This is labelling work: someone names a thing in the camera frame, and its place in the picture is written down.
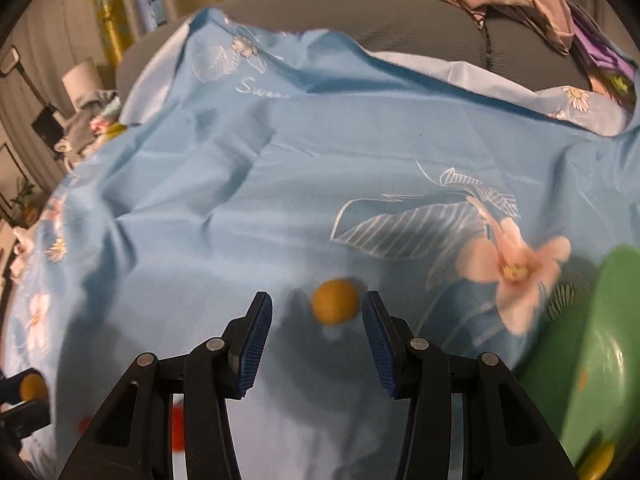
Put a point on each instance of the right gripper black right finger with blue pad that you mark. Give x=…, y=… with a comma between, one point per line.
x=504, y=435

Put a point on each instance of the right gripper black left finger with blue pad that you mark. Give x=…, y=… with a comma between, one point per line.
x=129, y=437

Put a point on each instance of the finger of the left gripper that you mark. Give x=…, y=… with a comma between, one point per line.
x=9, y=387
x=22, y=420

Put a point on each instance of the small tan round fruit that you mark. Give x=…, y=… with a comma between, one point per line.
x=335, y=302

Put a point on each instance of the small orange kumquat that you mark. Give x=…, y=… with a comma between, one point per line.
x=33, y=388

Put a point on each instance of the red cherry tomato lower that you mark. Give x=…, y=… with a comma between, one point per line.
x=177, y=429

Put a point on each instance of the red cherry tomato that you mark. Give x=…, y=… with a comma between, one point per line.
x=177, y=429
x=84, y=424

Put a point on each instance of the red cherry tomato left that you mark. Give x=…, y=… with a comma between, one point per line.
x=84, y=424

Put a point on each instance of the yellow green lime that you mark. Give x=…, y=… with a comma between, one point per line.
x=597, y=462

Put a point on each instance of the green plastic bowl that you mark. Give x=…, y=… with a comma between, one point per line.
x=583, y=373

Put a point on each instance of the potted green plant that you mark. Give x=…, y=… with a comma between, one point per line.
x=24, y=206

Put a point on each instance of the clothes heap on chair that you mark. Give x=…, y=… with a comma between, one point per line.
x=97, y=112

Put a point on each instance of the white cylinder lamp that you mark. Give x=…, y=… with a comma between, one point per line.
x=81, y=80

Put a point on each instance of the light blue floral sheet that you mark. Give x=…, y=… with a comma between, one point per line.
x=260, y=159

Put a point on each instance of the yellow patterned curtain left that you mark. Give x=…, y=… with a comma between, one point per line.
x=113, y=28

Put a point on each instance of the purple cloth pile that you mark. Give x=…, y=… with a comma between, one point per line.
x=610, y=70

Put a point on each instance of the grey sofa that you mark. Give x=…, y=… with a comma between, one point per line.
x=423, y=27

